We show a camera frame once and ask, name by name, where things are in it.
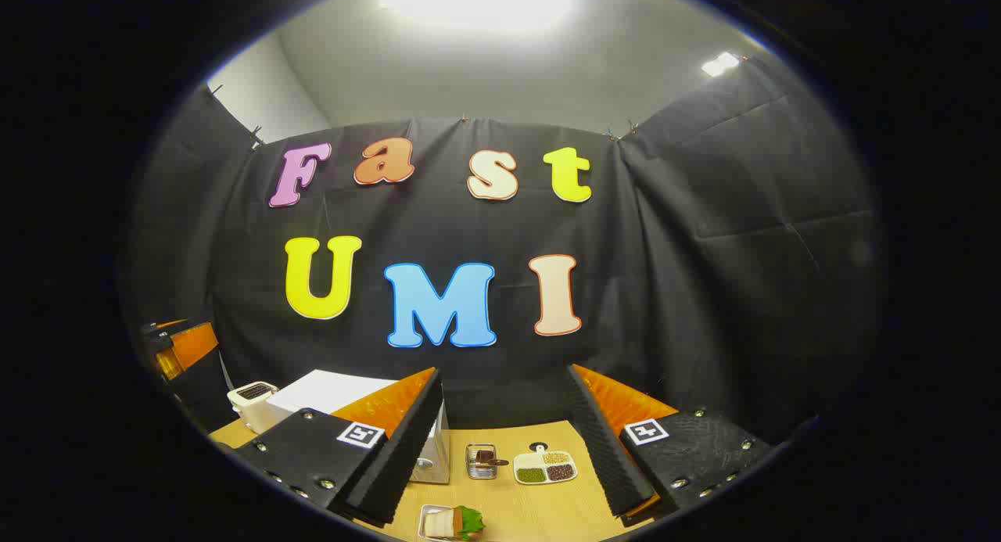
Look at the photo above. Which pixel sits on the bread and lettuce sandwich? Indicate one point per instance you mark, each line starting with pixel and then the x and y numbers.
pixel 457 522

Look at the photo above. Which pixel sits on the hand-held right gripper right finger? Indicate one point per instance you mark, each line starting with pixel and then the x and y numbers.
pixel 602 440

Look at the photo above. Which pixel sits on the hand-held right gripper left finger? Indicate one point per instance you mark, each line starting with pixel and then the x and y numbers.
pixel 407 440

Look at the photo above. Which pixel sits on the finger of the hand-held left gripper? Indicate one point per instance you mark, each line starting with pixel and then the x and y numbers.
pixel 156 332
pixel 188 350

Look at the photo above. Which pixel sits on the black backdrop cloth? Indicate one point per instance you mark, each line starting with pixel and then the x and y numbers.
pixel 688 276

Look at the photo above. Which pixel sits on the white microwave oven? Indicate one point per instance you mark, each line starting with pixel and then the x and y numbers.
pixel 313 392

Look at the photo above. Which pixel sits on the white divided grain dish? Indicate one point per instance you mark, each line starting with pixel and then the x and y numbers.
pixel 545 472

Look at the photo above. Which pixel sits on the small white tray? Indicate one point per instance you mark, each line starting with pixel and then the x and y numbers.
pixel 423 522

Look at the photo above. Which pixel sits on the small ceiling light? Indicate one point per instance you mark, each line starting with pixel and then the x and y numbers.
pixel 719 63

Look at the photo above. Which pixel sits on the white toaster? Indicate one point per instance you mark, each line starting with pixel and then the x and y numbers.
pixel 249 405

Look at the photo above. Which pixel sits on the metal utensil holder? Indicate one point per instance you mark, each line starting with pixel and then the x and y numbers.
pixel 474 470

